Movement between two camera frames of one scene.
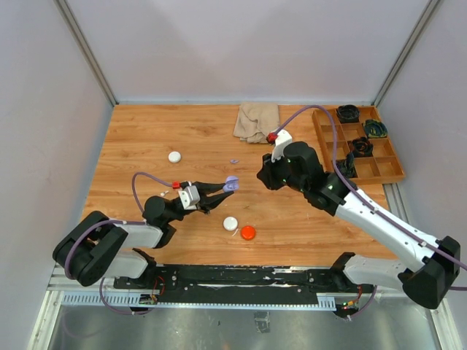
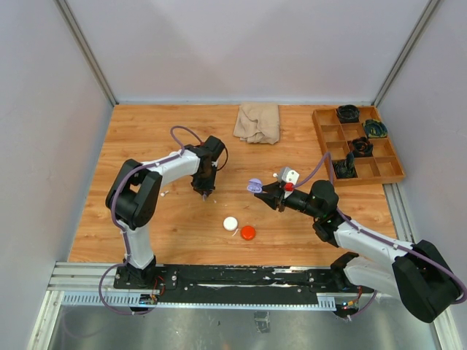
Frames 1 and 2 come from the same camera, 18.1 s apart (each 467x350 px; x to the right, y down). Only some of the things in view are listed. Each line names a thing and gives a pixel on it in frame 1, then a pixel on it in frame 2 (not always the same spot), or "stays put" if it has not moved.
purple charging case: [232, 184] → [255, 185]
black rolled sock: [348, 114] stays put
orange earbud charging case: [248, 232] stays put
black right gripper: [266, 173] → [278, 200]
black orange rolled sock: [361, 147] stays put
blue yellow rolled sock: [375, 128] stays put
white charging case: [230, 223] stays put
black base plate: [241, 284] stays put
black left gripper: [208, 203] → [207, 187]
